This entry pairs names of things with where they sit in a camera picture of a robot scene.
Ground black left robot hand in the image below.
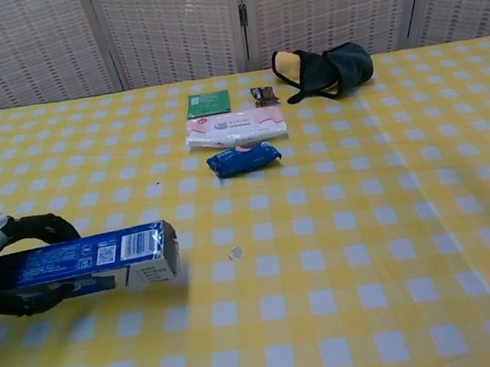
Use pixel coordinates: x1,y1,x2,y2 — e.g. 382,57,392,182
0,207,93,322

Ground blue toothpaste box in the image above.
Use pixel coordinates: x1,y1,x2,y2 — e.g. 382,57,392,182
0,218,186,312

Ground yellow checkered tablecloth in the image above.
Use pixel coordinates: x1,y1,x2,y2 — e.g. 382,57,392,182
0,35,490,367

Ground black yellow grey cloth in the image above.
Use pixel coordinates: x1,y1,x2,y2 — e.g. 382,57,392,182
270,37,379,108

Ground green sachet packet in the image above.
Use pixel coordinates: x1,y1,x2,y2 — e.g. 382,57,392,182
183,89,233,119

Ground blue tissue pack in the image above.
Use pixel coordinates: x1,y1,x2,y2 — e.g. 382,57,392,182
204,138,286,182

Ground pink white wet wipes pack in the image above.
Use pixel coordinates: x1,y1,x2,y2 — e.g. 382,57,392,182
180,104,290,153

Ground brown candy wrapper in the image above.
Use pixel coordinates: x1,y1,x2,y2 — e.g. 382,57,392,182
248,84,281,109

